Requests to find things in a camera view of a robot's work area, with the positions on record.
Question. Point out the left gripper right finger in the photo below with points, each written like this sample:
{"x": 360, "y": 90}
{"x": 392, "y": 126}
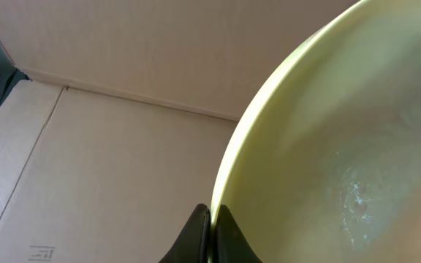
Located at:
{"x": 229, "y": 243}

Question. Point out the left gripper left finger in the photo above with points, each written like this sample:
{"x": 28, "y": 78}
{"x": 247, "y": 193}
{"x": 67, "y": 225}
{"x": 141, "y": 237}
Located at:
{"x": 191, "y": 245}

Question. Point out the yellow plate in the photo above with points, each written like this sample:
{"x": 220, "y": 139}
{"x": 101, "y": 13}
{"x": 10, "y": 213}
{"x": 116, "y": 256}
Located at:
{"x": 325, "y": 163}

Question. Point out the beige cardboard box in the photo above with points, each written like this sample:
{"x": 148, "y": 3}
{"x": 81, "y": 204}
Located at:
{"x": 120, "y": 128}

